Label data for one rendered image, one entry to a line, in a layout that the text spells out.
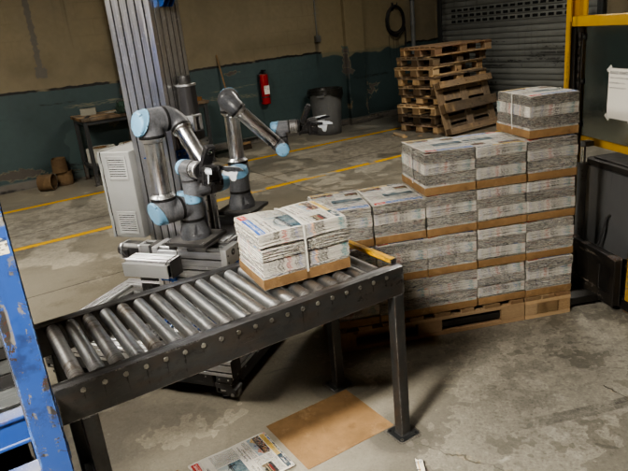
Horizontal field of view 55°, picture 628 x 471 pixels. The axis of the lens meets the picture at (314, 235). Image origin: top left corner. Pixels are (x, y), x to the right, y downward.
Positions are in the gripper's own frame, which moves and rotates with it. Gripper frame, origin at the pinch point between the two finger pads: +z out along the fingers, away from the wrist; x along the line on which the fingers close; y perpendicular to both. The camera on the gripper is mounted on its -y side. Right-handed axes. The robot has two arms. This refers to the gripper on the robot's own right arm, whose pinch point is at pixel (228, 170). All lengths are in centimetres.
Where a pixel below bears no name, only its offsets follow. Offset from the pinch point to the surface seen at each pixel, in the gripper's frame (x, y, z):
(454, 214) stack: -136, 34, 14
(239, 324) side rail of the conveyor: 23, 47, 37
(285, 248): -6.8, 27.4, 26.5
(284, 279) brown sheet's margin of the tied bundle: -6.5, 40.1, 26.2
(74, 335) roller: 63, 53, -6
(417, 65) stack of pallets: -631, -65, -398
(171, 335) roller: 42, 50, 24
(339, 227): -28.5, 21.5, 33.8
